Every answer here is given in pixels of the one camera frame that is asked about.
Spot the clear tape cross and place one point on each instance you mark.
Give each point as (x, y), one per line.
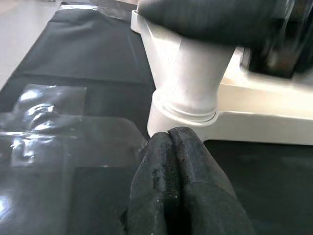
(61, 137)

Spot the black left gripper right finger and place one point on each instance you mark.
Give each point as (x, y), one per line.
(207, 195)

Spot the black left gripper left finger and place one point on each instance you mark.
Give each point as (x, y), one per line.
(151, 183)

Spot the white plastic children table top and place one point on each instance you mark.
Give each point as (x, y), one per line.
(264, 117)

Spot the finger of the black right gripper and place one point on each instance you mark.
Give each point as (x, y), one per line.
(207, 19)

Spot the white plastic table leg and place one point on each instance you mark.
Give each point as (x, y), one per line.
(190, 80)

